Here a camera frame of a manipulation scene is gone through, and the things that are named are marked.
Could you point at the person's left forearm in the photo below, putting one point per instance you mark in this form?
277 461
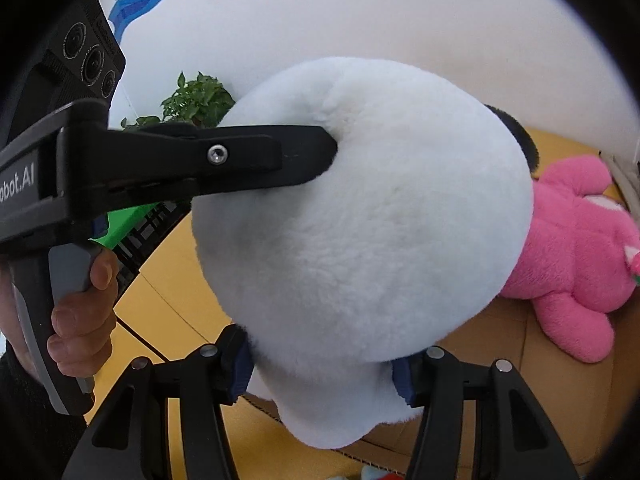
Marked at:
30 420

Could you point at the person's left hand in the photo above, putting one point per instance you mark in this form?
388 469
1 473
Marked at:
82 330

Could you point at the brown cardboard box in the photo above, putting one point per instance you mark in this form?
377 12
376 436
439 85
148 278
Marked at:
500 400

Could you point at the white panda plush toy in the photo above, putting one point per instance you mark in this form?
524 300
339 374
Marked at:
375 210

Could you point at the blue wave wall sticker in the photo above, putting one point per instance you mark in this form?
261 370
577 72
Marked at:
135 5

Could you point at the black plastic crate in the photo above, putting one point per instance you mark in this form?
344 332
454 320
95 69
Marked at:
145 240

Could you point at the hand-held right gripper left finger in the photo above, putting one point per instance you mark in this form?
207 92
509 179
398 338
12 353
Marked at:
242 370

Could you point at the green potted plant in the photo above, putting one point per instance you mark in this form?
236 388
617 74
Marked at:
195 100

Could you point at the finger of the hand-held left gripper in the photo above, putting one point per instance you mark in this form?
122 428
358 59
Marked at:
250 152

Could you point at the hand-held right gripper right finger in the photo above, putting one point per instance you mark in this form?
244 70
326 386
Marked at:
402 380

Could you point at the green cloth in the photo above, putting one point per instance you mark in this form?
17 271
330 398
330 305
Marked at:
125 220

